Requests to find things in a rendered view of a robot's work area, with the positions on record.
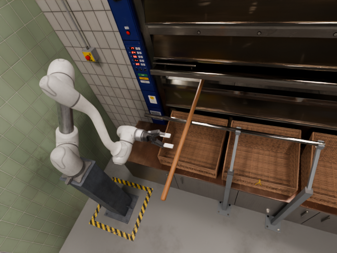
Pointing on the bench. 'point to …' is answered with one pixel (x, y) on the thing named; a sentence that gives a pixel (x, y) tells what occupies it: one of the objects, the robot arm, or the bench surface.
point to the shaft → (181, 143)
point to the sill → (316, 98)
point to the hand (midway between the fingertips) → (170, 141)
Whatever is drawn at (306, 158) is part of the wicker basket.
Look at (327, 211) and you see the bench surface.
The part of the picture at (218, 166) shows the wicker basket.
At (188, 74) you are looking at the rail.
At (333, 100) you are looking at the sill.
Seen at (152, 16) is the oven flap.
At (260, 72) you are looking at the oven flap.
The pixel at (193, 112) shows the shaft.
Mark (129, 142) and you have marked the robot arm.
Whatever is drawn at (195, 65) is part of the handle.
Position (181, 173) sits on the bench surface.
